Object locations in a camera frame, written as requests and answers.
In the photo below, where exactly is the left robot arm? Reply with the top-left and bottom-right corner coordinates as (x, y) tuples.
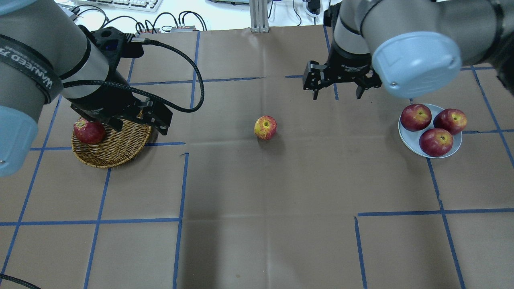
(0, 0), (173, 176)

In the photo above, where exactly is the red apple on plate front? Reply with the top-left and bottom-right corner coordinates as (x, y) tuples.
(418, 128), (455, 157)

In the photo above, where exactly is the red apple on plate right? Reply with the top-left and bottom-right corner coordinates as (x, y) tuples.
(433, 108), (468, 135)

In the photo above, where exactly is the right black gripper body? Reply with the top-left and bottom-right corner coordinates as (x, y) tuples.
(303, 42), (382, 90)

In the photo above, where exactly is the red yellow apple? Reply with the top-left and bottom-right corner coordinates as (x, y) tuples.
(254, 115), (277, 140)

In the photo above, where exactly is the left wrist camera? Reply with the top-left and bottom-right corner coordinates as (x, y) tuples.
(88, 27), (144, 61)

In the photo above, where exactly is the black braided cable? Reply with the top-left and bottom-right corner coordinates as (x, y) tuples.
(63, 39), (205, 113)

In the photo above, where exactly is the light blue plate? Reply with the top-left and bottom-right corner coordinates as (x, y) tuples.
(397, 120), (463, 159)

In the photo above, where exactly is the red apple on plate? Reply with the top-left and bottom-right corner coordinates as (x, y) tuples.
(433, 108), (468, 135)
(418, 128), (455, 157)
(400, 104), (432, 132)

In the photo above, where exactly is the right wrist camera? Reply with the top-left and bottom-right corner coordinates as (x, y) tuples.
(323, 2), (341, 28)

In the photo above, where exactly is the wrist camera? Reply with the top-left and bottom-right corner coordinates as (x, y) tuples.
(88, 27), (144, 61)
(323, 2), (341, 28)

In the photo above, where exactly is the aluminium frame post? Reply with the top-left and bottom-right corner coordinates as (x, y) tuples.
(249, 0), (269, 33)

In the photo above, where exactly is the woven wicker basket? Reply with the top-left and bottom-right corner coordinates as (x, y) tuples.
(71, 120), (153, 168)

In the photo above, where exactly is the dark red apple in basket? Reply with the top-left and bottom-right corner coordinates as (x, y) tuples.
(73, 118), (107, 144)

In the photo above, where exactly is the red apple on plate left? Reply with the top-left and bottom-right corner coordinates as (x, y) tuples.
(400, 104), (432, 132)

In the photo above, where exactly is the white keyboard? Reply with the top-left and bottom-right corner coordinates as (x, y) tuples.
(72, 0), (164, 12)

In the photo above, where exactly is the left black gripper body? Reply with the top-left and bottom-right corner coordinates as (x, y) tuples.
(70, 68), (173, 129)

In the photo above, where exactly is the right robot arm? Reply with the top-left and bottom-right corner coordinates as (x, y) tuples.
(302, 0), (514, 99)

